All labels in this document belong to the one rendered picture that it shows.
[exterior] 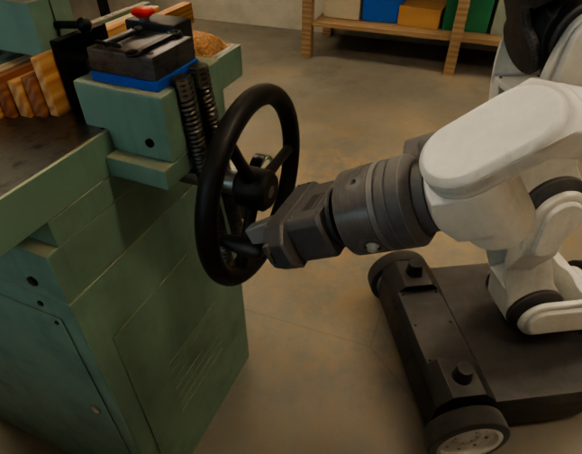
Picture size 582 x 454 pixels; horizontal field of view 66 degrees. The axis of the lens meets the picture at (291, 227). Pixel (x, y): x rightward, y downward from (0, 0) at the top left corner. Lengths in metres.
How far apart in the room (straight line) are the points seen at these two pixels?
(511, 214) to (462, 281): 1.08
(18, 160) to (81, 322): 0.24
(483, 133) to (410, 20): 3.13
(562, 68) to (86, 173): 0.71
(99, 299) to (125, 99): 0.30
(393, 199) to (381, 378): 1.05
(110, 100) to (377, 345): 1.11
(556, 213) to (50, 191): 0.87
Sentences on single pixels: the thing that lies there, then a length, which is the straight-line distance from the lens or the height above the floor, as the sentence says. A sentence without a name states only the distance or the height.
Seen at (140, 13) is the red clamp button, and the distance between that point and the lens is 0.66.
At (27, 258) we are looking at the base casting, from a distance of 0.66.
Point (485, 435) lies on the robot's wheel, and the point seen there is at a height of 0.10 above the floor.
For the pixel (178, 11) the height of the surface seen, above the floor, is 0.93.
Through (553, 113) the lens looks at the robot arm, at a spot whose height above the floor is 1.04.
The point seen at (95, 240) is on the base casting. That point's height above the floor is 0.77.
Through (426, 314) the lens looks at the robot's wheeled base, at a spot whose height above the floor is 0.19.
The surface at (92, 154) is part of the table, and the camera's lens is 0.64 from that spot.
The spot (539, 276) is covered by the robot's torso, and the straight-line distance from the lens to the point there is 1.23.
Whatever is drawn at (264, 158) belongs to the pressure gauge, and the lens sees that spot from 0.95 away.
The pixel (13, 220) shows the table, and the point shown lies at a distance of 0.58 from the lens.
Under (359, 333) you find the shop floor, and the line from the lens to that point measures 1.49.
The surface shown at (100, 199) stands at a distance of 0.66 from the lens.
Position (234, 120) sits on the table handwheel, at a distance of 0.54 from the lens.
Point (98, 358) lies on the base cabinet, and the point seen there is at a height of 0.58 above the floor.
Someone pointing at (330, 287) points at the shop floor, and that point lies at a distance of 1.61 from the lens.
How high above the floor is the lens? 1.18
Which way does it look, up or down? 40 degrees down
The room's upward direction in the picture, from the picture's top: straight up
